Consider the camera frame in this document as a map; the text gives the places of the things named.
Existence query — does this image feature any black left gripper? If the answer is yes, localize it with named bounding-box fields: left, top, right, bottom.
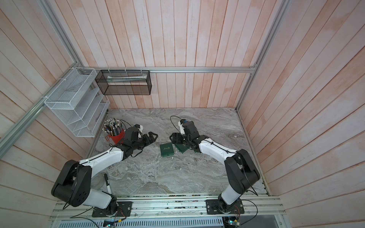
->
left=132, top=131, right=159, bottom=150

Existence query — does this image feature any large green jewelry box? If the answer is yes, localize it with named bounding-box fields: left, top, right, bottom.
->
left=175, top=144, right=189, bottom=154

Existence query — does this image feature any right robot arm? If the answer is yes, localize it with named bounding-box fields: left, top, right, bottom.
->
left=170, top=119, right=261, bottom=207

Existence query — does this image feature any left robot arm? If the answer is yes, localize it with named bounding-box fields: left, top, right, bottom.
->
left=51, top=124, right=158, bottom=209

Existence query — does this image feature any red metal pencil cup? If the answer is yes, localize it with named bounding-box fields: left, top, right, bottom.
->
left=105, top=129, right=125, bottom=144

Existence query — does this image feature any black marker pen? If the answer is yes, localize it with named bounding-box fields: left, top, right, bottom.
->
left=104, top=173, right=112, bottom=195

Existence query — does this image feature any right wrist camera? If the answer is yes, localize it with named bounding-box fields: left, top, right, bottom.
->
left=178, top=119, right=186, bottom=135

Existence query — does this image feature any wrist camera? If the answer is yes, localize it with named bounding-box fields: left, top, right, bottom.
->
left=134, top=124, right=143, bottom=135
left=178, top=119, right=186, bottom=135

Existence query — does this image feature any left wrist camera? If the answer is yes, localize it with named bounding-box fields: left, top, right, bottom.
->
left=134, top=124, right=143, bottom=135

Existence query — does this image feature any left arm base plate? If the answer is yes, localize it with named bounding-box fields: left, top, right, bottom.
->
left=92, top=201, right=133, bottom=218

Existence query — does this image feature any black wire mesh basket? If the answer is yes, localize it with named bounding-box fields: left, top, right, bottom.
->
left=95, top=69, right=152, bottom=96

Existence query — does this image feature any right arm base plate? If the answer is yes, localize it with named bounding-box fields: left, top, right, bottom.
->
left=205, top=199, right=244, bottom=215

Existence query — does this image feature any aluminium frame rail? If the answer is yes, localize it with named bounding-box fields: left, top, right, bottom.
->
left=80, top=66, right=256, bottom=73

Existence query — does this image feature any white wire mesh shelf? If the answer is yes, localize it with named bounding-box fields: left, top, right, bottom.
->
left=45, top=68, right=110, bottom=138

